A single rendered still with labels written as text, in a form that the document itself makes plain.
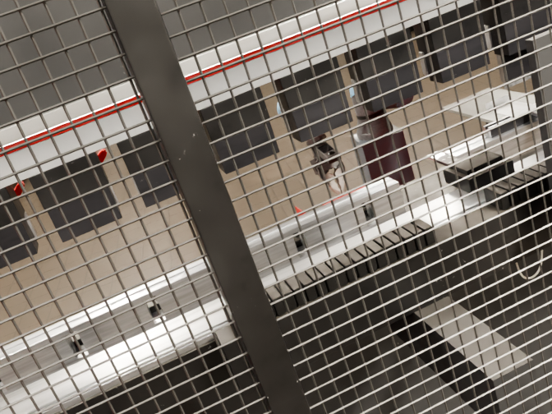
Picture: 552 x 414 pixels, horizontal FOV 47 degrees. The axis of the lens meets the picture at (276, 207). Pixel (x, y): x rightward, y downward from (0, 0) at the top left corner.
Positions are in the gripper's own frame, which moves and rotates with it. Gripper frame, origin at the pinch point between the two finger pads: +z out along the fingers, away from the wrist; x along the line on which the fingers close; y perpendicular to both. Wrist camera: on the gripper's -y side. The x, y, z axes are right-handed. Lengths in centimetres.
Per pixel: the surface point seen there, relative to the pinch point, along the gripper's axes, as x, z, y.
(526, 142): -39, 6, -47
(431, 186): -13.0, 7.1, -35.7
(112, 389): 83, 12, -74
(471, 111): -36.0, -7.6, -32.4
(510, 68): -39, -14, -52
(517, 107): -43, -4, -44
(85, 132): 68, -38, -59
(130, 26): 60, -33, -135
